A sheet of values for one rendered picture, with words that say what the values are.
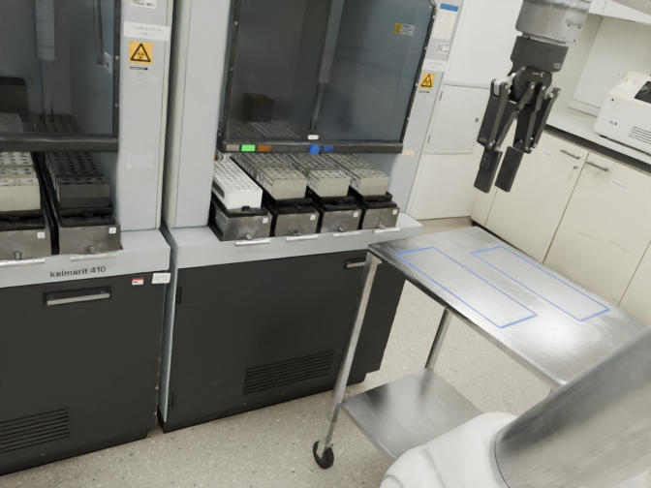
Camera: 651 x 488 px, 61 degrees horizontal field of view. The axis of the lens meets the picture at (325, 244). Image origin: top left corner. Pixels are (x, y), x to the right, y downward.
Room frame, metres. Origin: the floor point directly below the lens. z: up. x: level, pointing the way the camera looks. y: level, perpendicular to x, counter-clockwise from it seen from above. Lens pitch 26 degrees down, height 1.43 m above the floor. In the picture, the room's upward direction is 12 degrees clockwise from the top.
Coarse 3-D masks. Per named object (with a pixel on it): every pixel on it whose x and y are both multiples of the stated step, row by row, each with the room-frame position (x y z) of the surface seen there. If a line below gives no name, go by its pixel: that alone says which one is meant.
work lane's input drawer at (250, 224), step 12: (216, 204) 1.39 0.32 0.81; (216, 216) 1.37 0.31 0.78; (228, 216) 1.33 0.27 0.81; (240, 216) 1.34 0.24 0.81; (252, 216) 1.36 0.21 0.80; (264, 216) 1.38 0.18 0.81; (228, 228) 1.32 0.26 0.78; (240, 228) 1.34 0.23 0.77; (252, 228) 1.36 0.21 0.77; (264, 228) 1.38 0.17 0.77; (228, 240) 1.32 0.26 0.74; (252, 240) 1.32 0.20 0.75; (264, 240) 1.34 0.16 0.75
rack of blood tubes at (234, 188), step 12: (216, 168) 1.51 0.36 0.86; (228, 168) 1.53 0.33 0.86; (216, 180) 1.43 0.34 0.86; (228, 180) 1.43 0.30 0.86; (240, 180) 1.46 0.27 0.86; (252, 180) 1.47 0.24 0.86; (216, 192) 1.42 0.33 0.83; (228, 192) 1.36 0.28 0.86; (240, 192) 1.37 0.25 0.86; (252, 192) 1.39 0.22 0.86; (228, 204) 1.35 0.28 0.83; (240, 204) 1.37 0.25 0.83; (252, 204) 1.39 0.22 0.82
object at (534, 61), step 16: (512, 48) 0.87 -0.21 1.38; (528, 48) 0.84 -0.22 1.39; (544, 48) 0.83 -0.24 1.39; (560, 48) 0.84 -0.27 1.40; (512, 64) 0.86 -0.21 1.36; (528, 64) 0.84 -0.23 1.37; (544, 64) 0.83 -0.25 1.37; (560, 64) 0.84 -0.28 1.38; (512, 80) 0.84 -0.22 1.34; (528, 80) 0.85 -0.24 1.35; (544, 80) 0.87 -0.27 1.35; (512, 96) 0.85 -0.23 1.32
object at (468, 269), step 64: (384, 256) 1.26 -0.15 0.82; (448, 256) 1.34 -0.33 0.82; (512, 256) 1.43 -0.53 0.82; (448, 320) 1.57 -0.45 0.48; (512, 320) 1.07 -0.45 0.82; (576, 320) 1.13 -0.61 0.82; (640, 320) 1.20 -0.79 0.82; (384, 384) 1.43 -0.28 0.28; (448, 384) 1.49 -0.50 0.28; (320, 448) 1.30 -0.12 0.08; (384, 448) 1.15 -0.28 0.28
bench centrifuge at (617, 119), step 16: (624, 80) 3.15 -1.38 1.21; (640, 80) 3.10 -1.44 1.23; (608, 96) 3.14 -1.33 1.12; (624, 96) 3.08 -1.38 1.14; (640, 96) 3.02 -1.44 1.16; (608, 112) 3.11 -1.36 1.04; (624, 112) 3.04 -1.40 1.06; (640, 112) 2.97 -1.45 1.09; (608, 128) 3.08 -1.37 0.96; (624, 128) 3.01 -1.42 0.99; (640, 128) 2.94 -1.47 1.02; (640, 144) 2.91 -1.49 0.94
